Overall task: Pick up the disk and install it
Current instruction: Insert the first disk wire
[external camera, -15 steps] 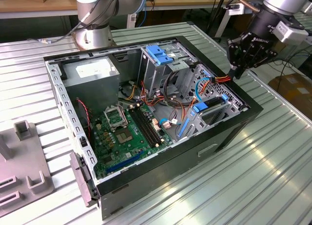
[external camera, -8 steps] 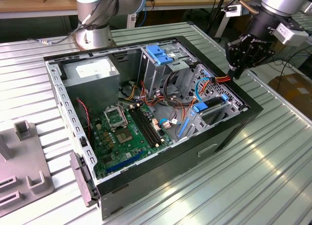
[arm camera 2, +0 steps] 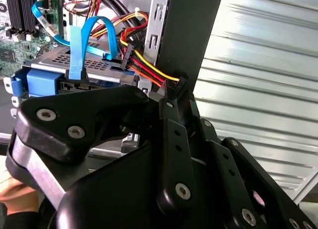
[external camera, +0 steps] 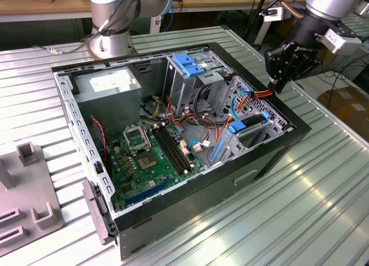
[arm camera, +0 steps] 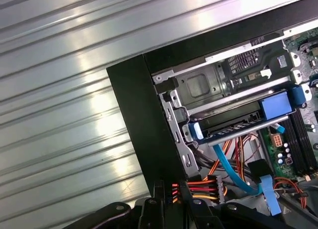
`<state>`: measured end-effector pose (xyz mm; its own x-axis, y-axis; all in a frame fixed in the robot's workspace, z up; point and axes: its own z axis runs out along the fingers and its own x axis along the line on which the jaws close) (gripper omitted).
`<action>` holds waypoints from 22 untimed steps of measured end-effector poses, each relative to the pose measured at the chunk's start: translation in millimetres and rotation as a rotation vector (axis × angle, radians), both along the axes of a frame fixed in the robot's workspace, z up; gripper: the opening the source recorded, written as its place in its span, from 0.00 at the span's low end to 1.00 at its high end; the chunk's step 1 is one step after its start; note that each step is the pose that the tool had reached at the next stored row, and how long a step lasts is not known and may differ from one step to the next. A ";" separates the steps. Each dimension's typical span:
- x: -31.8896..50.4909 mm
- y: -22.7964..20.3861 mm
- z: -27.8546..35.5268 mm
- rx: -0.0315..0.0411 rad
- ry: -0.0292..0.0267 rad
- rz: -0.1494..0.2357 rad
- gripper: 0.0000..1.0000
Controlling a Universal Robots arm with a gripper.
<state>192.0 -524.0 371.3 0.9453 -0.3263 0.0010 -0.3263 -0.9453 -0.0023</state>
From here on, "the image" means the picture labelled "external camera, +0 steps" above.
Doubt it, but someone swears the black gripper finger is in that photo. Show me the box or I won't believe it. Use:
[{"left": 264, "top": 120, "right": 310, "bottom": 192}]
[
  {"left": 264, "top": 42, "right": 295, "bottom": 94},
  {"left": 289, "top": 51, "right": 323, "bottom": 83}
]

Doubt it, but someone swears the orange red yellow power wire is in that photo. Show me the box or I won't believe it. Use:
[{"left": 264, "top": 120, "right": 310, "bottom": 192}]
[{"left": 238, "top": 87, "right": 274, "bottom": 113}]

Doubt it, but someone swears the blue data wire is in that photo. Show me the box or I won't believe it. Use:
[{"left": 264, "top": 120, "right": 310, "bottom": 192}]
[{"left": 187, "top": 89, "right": 251, "bottom": 150}]

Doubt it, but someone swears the hard disk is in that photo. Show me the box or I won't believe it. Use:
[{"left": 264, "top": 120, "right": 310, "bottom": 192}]
[{"left": 212, "top": 110, "right": 272, "bottom": 163}]

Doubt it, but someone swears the metal disk bay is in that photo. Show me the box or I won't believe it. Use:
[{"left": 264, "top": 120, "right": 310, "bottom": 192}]
[{"left": 207, "top": 74, "right": 295, "bottom": 167}]

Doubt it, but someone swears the large brown cardboard box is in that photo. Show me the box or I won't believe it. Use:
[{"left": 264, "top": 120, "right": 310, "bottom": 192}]
[{"left": 317, "top": 86, "right": 369, "bottom": 140}]

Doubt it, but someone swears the wooden desk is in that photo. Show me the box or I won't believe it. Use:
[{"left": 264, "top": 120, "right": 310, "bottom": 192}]
[{"left": 0, "top": 0, "right": 309, "bottom": 44}]

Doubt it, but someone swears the blue plastic drive latch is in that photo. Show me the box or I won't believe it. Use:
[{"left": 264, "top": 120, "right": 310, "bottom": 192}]
[{"left": 174, "top": 53, "right": 207, "bottom": 78}]

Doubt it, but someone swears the metal optical drive cage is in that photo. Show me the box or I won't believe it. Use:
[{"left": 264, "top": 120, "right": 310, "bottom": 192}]
[{"left": 161, "top": 50, "right": 235, "bottom": 118}]

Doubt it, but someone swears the black RAM slot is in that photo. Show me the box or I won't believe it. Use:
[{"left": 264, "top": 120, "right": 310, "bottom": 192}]
[
  {"left": 156, "top": 127, "right": 189, "bottom": 173},
  {"left": 152, "top": 128, "right": 186, "bottom": 175},
  {"left": 160, "top": 125, "right": 192, "bottom": 170},
  {"left": 164, "top": 123, "right": 195, "bottom": 167}
]

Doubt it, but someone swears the metal locking lever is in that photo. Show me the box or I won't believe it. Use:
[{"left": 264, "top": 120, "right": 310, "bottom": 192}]
[{"left": 142, "top": 124, "right": 153, "bottom": 152}]

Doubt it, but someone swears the black open PC case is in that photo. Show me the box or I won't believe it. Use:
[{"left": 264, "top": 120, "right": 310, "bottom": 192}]
[{"left": 51, "top": 42, "right": 312, "bottom": 261}]

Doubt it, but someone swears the metal socket cover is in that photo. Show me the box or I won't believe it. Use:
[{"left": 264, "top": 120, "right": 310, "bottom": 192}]
[{"left": 122, "top": 123, "right": 153, "bottom": 156}]

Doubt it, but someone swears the green motherboard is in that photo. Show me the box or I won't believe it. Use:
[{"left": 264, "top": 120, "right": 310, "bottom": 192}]
[{"left": 108, "top": 121, "right": 208, "bottom": 213}]

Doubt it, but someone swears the white power supply label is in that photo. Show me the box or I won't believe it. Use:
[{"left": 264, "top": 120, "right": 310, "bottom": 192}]
[{"left": 88, "top": 73, "right": 137, "bottom": 93}]

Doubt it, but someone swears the grey power supply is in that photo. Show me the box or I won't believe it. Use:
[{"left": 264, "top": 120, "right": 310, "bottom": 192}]
[{"left": 71, "top": 66, "right": 142, "bottom": 137}]

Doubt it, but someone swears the blue expansion slot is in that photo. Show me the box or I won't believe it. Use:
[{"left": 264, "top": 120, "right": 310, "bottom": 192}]
[{"left": 124, "top": 178, "right": 171, "bottom": 207}]

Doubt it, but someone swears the black case fan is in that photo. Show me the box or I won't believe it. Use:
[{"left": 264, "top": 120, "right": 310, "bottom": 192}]
[{"left": 89, "top": 115, "right": 114, "bottom": 177}]

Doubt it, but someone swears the grey parts rack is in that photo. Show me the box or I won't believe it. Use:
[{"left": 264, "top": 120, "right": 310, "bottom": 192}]
[{"left": 0, "top": 143, "right": 65, "bottom": 245}]

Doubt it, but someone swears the white camera box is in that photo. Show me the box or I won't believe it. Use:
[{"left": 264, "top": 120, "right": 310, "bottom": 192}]
[
  {"left": 321, "top": 27, "right": 363, "bottom": 55},
  {"left": 260, "top": 6, "right": 285, "bottom": 22}
]

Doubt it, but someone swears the red orange wire bundle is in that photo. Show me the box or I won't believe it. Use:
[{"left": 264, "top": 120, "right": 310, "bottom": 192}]
[{"left": 165, "top": 95, "right": 233, "bottom": 147}]

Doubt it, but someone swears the grey case handle panel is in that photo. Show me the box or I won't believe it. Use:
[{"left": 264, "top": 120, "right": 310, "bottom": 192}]
[{"left": 82, "top": 179, "right": 118, "bottom": 245}]

